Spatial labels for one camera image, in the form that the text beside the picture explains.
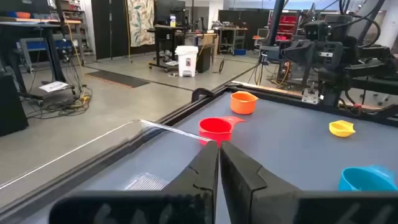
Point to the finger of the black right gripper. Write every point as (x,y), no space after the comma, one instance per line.
(309,52)
(293,52)

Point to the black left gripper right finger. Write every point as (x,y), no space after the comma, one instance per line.
(248,199)

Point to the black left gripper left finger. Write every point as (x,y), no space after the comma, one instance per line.
(192,199)

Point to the orange measuring cup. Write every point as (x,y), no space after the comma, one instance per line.
(242,104)

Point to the red measuring cup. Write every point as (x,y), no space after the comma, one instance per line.
(214,129)

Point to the yellow measuring cup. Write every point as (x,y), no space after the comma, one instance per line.
(341,129)

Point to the turquoise measuring cup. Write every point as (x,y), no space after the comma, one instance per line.
(360,180)

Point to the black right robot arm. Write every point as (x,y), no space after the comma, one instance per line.
(370,67)

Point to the clear plastic basket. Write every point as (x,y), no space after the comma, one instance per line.
(146,183)

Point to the red tool cabinet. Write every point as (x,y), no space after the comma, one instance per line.
(287,26)

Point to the black vertical pole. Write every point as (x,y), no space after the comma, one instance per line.
(276,21)

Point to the grey metal mounting plate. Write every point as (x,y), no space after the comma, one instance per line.
(310,97)

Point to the small blue bin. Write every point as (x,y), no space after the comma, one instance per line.
(240,52)

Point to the grey workbench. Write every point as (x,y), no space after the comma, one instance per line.
(233,34)

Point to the black waste bin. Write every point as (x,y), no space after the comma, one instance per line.
(203,60)

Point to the black table clamp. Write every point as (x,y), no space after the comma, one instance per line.
(200,91)

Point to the white trash bin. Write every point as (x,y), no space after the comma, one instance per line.
(186,60)

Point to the yellow bottle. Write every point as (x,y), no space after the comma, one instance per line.
(173,21)

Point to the black rolling desk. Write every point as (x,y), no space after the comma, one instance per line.
(164,34)

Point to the black computer monitor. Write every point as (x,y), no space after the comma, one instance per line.
(169,11)

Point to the black floor mat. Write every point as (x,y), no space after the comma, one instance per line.
(118,78)

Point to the floral patterned cloth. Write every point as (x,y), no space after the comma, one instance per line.
(140,21)

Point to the white paper sheet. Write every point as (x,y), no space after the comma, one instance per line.
(53,86)

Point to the tall black cabinet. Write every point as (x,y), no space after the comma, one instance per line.
(109,28)

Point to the large black box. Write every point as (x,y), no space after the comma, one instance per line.
(11,102)

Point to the black desk wooden top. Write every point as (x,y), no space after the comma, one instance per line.
(37,26)

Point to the orange bowl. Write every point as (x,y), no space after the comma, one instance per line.
(23,15)

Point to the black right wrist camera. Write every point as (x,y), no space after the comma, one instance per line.
(315,30)

